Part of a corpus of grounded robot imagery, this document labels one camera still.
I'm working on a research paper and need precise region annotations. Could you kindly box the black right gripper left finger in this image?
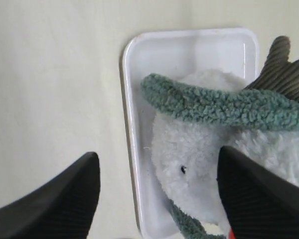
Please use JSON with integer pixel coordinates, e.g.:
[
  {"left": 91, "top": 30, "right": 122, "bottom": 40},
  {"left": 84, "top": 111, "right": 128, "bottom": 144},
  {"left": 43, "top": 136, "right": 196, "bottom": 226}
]
[{"left": 0, "top": 152, "right": 100, "bottom": 239}]

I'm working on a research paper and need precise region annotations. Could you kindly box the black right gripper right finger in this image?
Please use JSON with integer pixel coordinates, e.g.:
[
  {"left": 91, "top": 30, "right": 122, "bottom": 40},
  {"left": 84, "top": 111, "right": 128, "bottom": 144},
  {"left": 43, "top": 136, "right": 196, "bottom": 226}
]
[{"left": 217, "top": 146, "right": 299, "bottom": 239}]

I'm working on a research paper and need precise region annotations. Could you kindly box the white plush snowman toy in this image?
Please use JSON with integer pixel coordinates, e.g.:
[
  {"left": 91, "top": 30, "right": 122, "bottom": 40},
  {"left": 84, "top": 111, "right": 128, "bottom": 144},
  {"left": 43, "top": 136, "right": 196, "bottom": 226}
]
[{"left": 149, "top": 35, "right": 299, "bottom": 239}]

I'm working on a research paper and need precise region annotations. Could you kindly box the green fuzzy scarf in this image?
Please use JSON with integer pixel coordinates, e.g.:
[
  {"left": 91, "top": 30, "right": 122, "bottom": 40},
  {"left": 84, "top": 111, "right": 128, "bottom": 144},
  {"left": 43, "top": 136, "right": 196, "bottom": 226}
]
[{"left": 151, "top": 70, "right": 299, "bottom": 239}]

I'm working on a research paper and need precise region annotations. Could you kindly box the white rectangular plastic tray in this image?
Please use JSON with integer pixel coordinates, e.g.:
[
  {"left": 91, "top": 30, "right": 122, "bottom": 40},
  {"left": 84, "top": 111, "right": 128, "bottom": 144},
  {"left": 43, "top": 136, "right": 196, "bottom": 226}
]
[{"left": 121, "top": 27, "right": 259, "bottom": 239}]

